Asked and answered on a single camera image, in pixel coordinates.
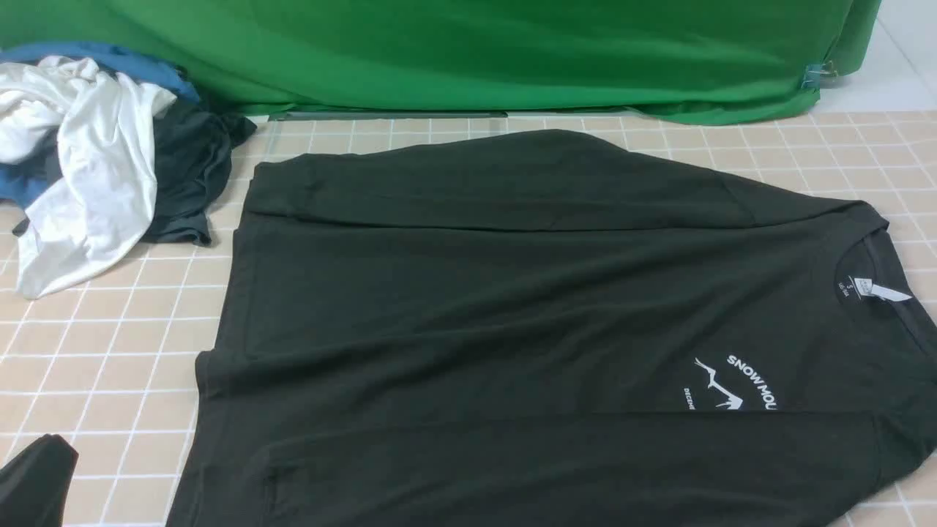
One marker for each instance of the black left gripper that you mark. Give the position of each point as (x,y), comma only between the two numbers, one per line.
(35,483)

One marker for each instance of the dark gray long-sleeved shirt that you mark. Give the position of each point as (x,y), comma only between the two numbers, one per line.
(545,329)

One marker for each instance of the white crumpled shirt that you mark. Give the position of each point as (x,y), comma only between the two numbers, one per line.
(104,201)

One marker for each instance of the blue crumpled garment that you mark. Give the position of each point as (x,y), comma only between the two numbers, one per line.
(110,62)

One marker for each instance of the dark teal crumpled garment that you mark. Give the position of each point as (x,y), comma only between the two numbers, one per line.
(193,161)

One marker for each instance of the green backdrop cloth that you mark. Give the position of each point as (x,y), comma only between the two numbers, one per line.
(689,62)

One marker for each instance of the blue binder clip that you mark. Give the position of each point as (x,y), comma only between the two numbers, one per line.
(820,76)

